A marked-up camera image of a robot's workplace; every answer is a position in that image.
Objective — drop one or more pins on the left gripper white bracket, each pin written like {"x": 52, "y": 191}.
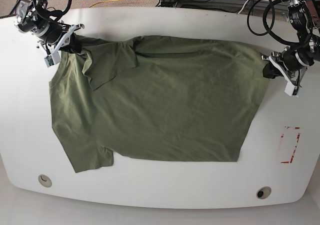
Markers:
{"x": 289, "y": 64}

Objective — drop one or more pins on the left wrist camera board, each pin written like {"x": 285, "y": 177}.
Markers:
{"x": 292, "y": 90}

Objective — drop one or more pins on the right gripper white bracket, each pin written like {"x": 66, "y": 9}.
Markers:
{"x": 61, "y": 37}

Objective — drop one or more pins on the right table cable grommet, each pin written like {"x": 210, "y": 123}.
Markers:
{"x": 263, "y": 193}

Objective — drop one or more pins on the olive green t-shirt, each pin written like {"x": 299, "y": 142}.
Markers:
{"x": 156, "y": 98}

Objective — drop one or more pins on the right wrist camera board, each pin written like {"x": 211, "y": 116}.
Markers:
{"x": 52, "y": 60}

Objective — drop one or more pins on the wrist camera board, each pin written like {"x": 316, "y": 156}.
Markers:
{"x": 292, "y": 90}
{"x": 52, "y": 60}

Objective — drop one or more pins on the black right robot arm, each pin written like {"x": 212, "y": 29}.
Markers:
{"x": 33, "y": 16}

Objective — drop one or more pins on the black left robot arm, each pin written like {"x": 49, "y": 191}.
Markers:
{"x": 304, "y": 17}

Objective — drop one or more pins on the table cable grommet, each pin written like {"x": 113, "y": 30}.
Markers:
{"x": 45, "y": 181}
{"x": 263, "y": 193}

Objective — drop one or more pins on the red tape rectangle marking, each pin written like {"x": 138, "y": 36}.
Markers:
{"x": 288, "y": 144}

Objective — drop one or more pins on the left table cable grommet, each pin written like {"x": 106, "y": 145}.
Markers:
{"x": 45, "y": 181}

